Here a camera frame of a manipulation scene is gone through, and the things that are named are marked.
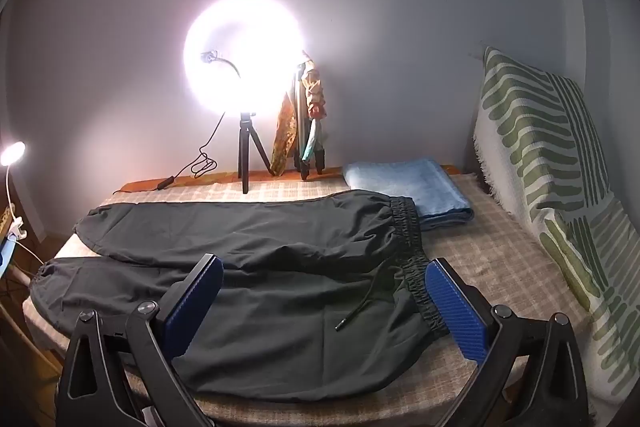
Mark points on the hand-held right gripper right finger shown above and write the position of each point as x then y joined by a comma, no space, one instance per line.
455,307

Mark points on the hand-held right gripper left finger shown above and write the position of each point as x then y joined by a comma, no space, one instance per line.
195,302

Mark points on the dark pants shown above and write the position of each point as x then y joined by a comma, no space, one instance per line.
280,257

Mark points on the blue folded towel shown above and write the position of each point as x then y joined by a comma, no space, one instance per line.
410,192

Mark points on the black tripod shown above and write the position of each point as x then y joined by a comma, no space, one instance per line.
245,157

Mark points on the wooden chair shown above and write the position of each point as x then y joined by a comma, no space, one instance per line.
20,347

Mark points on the orange patterned cloth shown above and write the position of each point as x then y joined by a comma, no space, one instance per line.
285,142

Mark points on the teal cloth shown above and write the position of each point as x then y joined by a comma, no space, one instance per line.
311,147

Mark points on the green leaf patterned blanket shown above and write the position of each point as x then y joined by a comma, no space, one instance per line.
540,132

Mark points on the blue board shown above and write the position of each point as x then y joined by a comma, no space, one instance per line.
4,259

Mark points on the white clip lamp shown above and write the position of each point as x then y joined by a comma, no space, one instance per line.
12,153

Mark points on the gooseneck phone holder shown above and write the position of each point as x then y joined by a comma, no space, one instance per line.
210,55

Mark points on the gold patterned frame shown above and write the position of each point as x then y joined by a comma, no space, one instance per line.
5,222

